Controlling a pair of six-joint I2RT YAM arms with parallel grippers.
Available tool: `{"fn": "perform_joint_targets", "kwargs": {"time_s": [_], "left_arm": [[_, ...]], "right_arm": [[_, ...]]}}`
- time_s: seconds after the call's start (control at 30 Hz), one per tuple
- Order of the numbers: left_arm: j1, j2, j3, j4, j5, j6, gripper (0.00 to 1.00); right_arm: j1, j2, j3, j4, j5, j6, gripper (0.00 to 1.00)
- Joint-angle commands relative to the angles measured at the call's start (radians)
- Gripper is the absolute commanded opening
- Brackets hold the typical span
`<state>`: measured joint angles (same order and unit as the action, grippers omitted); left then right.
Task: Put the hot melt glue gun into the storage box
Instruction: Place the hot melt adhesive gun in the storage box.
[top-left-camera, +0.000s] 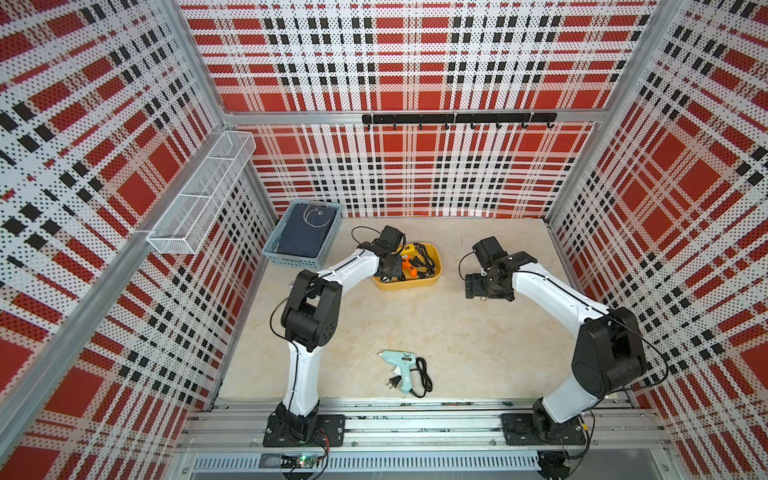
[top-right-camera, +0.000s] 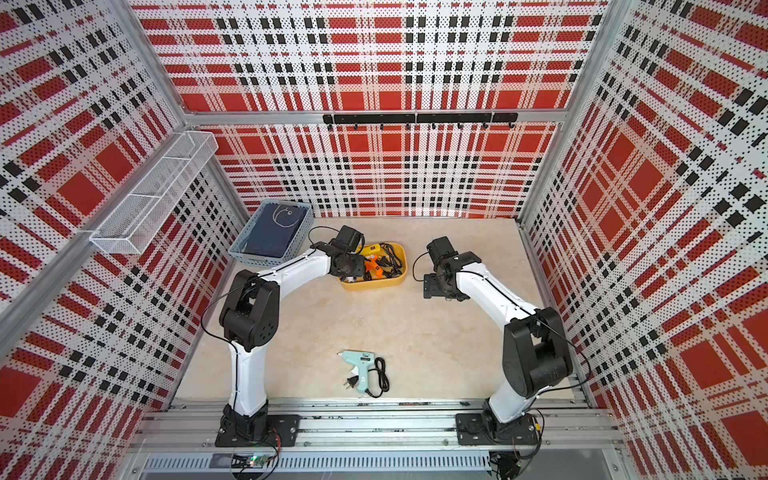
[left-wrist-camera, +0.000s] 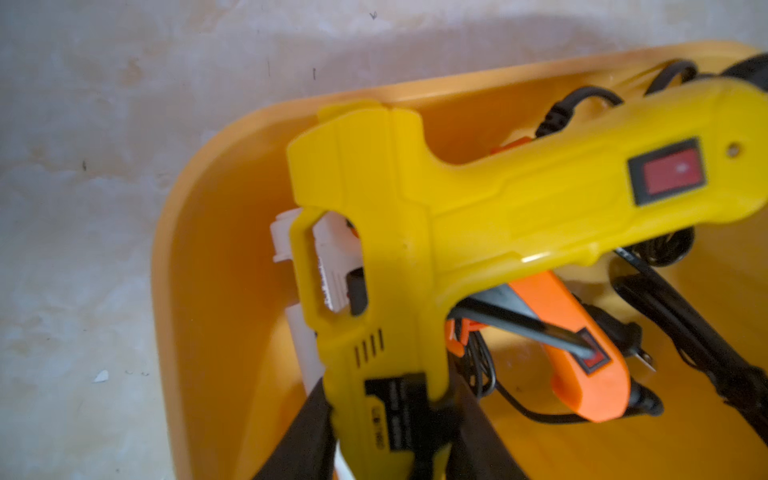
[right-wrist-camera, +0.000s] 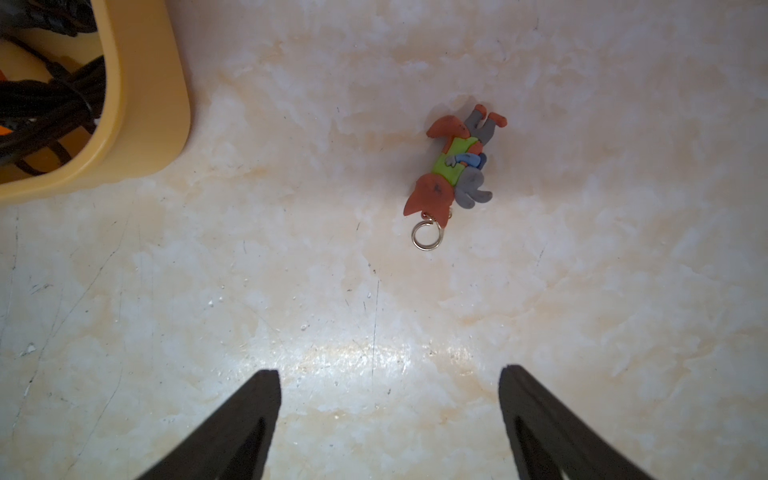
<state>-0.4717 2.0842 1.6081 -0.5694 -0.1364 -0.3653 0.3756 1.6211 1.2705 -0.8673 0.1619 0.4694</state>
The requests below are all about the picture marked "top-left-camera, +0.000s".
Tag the orange hot glue gun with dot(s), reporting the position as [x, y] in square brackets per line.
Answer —
[413, 268]

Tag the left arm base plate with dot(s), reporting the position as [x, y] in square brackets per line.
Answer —
[291, 431]

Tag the yellow storage box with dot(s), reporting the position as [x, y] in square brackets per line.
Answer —
[430, 256]

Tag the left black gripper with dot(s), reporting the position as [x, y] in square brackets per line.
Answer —
[398, 267]

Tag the black wall hook rail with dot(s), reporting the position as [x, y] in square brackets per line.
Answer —
[521, 118]

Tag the yellow hot glue gun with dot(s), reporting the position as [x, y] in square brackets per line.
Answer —
[409, 250]

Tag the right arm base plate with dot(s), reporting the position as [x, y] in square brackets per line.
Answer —
[535, 429]

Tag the blue-grey plastic basket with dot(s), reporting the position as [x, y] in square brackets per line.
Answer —
[304, 235]

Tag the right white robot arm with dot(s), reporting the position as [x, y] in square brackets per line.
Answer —
[609, 352]

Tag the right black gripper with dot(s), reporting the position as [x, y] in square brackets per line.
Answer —
[473, 286]

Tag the green circuit board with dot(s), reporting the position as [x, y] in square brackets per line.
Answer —
[301, 461]

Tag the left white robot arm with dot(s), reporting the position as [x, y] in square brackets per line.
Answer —
[310, 319]

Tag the light blue hot glue gun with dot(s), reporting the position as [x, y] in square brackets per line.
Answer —
[404, 365]

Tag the white wire mesh shelf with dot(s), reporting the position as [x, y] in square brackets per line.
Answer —
[186, 223]

